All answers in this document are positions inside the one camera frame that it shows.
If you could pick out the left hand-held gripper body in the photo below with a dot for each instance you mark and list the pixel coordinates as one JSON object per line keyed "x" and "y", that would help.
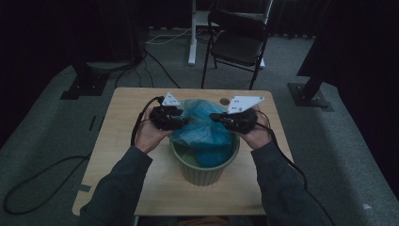
{"x": 163, "y": 116}

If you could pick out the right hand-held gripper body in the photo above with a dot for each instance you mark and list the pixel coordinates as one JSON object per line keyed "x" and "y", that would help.
{"x": 241, "y": 119}

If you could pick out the blue plastic bag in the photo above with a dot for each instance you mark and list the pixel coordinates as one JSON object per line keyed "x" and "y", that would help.
{"x": 202, "y": 128}

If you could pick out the green ribbed bin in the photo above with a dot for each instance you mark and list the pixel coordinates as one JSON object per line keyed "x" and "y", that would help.
{"x": 204, "y": 175}

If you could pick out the person's right hand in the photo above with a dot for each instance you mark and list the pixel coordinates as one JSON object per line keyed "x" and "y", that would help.
{"x": 258, "y": 135}

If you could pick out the person's left hand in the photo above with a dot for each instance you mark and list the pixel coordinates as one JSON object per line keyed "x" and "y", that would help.
{"x": 149, "y": 135}

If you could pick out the black folding chair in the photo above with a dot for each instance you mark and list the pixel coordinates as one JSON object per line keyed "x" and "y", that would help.
{"x": 236, "y": 47}

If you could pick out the black slanted stand with base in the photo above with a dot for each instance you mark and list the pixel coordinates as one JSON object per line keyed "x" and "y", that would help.
{"x": 309, "y": 94}

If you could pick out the black stand with square base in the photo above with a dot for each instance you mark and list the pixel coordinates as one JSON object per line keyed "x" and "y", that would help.
{"x": 85, "y": 84}

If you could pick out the grey tape piece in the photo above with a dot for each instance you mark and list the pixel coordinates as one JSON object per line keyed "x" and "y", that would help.
{"x": 83, "y": 188}

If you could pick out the white paper scrap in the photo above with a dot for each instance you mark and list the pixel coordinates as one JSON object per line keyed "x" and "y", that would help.
{"x": 367, "y": 206}

